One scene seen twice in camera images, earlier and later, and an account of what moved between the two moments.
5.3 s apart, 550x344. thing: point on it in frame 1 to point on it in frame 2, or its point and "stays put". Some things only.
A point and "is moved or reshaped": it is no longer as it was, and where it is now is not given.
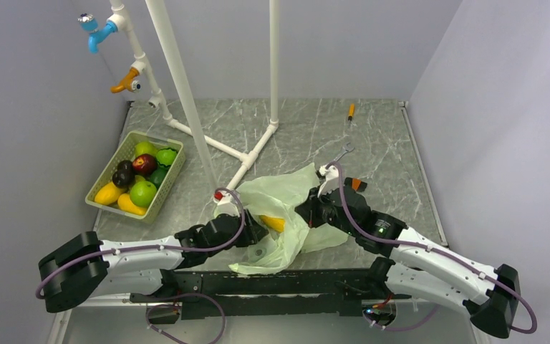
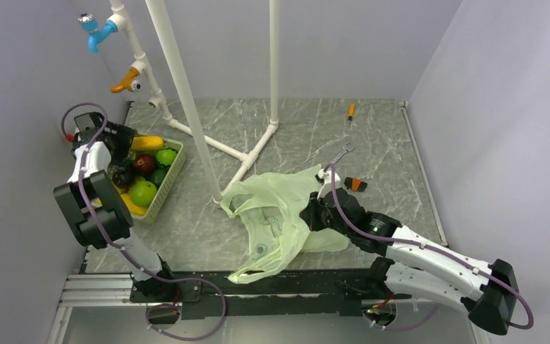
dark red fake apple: (144, 165) stays put
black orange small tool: (356, 184) stays put
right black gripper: (309, 208) stays put
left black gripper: (252, 233) to (124, 136)
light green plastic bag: (278, 197) is moved or reshaped
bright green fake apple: (142, 193) stays put
